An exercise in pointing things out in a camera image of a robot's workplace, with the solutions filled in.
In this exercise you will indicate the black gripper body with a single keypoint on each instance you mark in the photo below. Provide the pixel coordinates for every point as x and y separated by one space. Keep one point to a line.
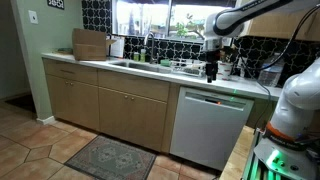
211 65

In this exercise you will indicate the robot base stand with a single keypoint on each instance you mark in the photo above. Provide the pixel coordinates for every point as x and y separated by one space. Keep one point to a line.
283 163

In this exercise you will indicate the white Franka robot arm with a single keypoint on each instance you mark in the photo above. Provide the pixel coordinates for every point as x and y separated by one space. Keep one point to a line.
293 96

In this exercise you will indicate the white chili pepper utensil holder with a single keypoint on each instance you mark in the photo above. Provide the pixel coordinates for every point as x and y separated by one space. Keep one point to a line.
225 70

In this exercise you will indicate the green sponge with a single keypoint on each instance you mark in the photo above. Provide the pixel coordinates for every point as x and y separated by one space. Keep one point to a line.
165 62

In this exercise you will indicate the white dishwasher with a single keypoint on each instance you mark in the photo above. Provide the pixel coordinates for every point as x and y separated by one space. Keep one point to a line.
208 128

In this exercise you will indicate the chrome sink faucet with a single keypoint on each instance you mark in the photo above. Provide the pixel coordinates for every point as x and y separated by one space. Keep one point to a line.
150 43

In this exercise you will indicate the kitchen window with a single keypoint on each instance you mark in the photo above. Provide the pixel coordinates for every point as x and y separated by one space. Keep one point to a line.
166 18

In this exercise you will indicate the pale green soap bottle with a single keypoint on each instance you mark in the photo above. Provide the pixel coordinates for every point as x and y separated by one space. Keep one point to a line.
143 56

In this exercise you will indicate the steel kitchen sink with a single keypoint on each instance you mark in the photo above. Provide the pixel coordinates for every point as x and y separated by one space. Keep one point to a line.
140 66

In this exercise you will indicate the wooden drawer front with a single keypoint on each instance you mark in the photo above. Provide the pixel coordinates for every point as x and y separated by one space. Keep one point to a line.
133 85
70 71

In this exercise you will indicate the wooden cabinet door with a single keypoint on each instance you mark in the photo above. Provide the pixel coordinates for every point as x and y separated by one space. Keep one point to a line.
57 98
85 106
146 123
113 113

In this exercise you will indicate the light wooden cart top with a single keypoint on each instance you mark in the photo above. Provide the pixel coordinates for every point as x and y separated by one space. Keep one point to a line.
236 156

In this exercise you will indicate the white board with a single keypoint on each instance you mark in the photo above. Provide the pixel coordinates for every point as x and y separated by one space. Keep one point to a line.
117 47

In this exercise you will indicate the brown cardboard box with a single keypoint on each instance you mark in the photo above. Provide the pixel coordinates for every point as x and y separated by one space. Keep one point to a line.
88 45

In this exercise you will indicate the patterned floor rug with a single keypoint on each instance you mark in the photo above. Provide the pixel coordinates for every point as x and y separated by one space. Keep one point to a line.
111 160

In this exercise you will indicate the black number sign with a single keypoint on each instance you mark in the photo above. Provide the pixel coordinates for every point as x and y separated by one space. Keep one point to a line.
55 3

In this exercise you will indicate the white light switch plate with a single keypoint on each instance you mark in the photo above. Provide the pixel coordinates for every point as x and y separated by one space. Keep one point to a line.
33 17

